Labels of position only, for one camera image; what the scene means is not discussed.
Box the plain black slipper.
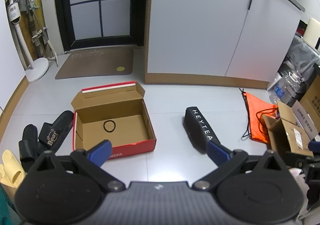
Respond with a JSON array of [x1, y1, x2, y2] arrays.
[[18, 124, 48, 173]]

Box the black framed glass door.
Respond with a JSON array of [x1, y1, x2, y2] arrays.
[[53, 0, 149, 52]]

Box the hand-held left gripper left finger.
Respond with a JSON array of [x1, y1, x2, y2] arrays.
[[26, 140, 127, 193]]

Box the white cabinet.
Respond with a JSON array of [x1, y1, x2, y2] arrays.
[[144, 0, 306, 90]]

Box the green cloth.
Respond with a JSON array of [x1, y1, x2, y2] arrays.
[[0, 184, 15, 218]]

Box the pale yellow slipper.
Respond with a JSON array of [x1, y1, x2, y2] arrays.
[[0, 150, 27, 188]]

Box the red shoe box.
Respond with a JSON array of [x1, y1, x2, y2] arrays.
[[71, 81, 157, 161]]

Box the grey plastic bag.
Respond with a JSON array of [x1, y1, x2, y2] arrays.
[[285, 35, 320, 83]]

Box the clear water bottle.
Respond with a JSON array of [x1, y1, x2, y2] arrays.
[[266, 70, 307, 106]]

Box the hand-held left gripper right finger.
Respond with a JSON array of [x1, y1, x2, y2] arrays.
[[192, 141, 292, 192]]

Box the wooden planks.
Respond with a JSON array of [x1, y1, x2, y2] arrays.
[[25, 0, 59, 62]]

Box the open cardboard box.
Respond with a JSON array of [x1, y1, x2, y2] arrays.
[[262, 100, 320, 158]]

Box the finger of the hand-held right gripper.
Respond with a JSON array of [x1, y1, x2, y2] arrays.
[[308, 140, 320, 152], [284, 151, 314, 169]]

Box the printed cardboard box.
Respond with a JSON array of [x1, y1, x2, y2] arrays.
[[299, 75, 320, 138]]

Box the orange drawstring bag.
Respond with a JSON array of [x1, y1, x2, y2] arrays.
[[239, 88, 279, 142]]

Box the white red object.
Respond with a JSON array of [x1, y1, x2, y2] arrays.
[[287, 167, 307, 185]]

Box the brown doormat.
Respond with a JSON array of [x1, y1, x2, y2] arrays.
[[55, 48, 134, 80]]

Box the black hair tie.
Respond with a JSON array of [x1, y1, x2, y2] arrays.
[[103, 120, 117, 133]]

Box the black shopping bag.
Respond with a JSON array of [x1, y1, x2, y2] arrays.
[[182, 107, 222, 155]]

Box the cream panel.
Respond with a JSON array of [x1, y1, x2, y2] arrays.
[[302, 18, 320, 47]]

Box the black printed slipper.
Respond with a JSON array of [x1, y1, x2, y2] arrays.
[[37, 110, 75, 152]]

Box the white standing fan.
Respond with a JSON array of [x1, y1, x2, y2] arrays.
[[0, 0, 49, 83]]

